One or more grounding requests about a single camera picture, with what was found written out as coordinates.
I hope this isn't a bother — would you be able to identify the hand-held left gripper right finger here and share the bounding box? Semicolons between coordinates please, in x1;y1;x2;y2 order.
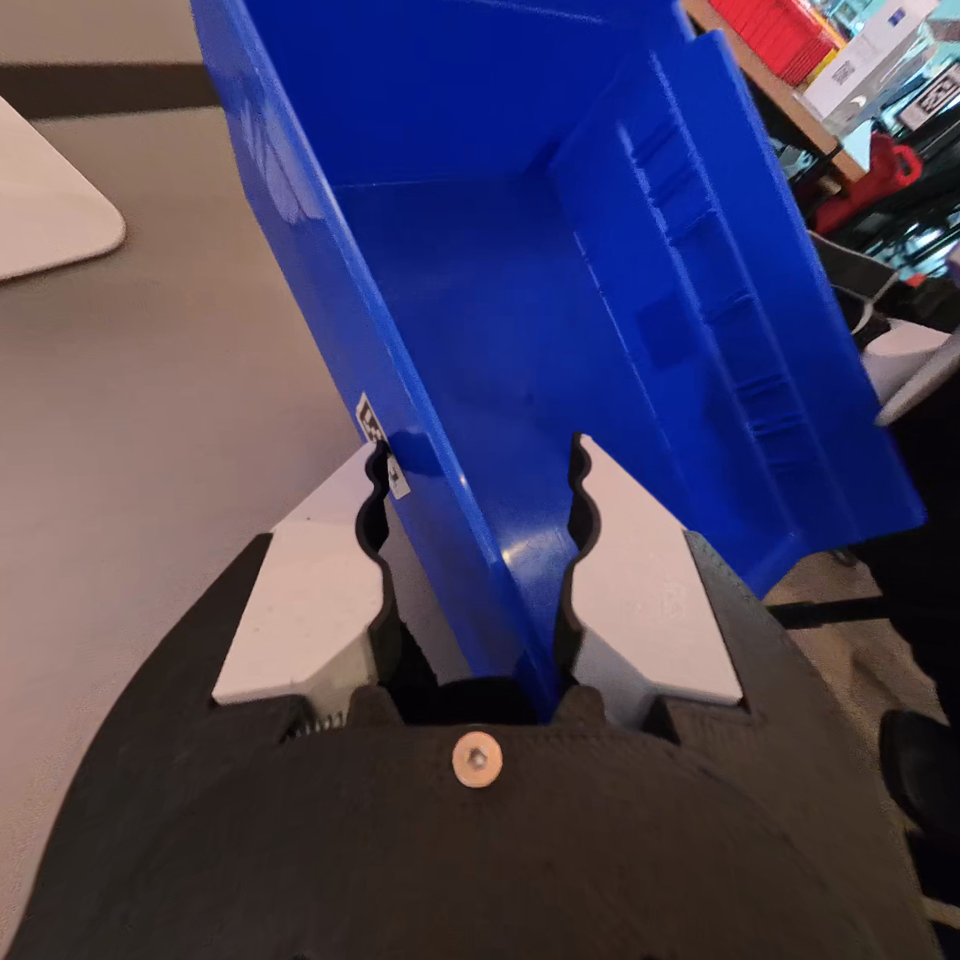
553;433;744;725

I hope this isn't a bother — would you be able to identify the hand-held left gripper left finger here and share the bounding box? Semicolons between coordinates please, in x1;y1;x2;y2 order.
212;441;406;706

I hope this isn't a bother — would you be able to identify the blue storage bin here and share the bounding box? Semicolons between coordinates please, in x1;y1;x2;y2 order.
189;0;927;725

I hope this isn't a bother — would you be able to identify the red bag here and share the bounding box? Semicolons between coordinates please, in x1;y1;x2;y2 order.
813;131;922;237

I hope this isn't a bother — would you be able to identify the black and white marker poster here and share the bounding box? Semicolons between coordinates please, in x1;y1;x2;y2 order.
900;63;960;133

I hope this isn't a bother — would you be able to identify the brown edged desk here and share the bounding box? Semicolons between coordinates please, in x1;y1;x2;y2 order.
682;0;871;185

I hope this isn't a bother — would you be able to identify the white carton box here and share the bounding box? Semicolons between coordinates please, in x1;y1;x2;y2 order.
798;0;942;136

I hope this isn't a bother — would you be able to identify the person's black shoe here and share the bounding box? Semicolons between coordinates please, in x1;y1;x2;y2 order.
879;708;960;841

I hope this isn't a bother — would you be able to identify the red storage bin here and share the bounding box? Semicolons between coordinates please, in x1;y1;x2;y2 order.
708;0;845;87

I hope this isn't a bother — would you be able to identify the white board stand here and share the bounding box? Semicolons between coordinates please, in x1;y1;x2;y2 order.
0;97;126;282

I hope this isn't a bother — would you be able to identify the dark table slot cover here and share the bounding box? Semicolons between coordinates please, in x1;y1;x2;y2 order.
0;63;219;121

